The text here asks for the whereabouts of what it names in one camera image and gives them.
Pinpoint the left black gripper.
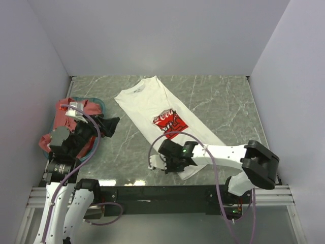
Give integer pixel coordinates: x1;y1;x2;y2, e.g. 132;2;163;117
70;113;119;156

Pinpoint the white Coca-Cola t-shirt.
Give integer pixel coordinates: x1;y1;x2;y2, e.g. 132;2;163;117
114;76;227;181

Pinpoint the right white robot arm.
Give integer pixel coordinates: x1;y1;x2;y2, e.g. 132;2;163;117
149;139;280;203

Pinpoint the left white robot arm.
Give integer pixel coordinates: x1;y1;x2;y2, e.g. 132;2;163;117
34;115;120;243

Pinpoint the teal plastic basket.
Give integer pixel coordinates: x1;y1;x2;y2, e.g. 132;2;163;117
44;96;107;162

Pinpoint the red t-shirt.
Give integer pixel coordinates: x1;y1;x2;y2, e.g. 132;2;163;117
38;98;101;157

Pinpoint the black base beam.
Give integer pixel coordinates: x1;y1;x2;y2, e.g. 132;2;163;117
94;185;252;220

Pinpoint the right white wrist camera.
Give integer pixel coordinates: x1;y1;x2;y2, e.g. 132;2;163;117
148;155;167;170

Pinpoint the aluminium frame rail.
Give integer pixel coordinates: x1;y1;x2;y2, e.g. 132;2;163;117
26;186;295;208

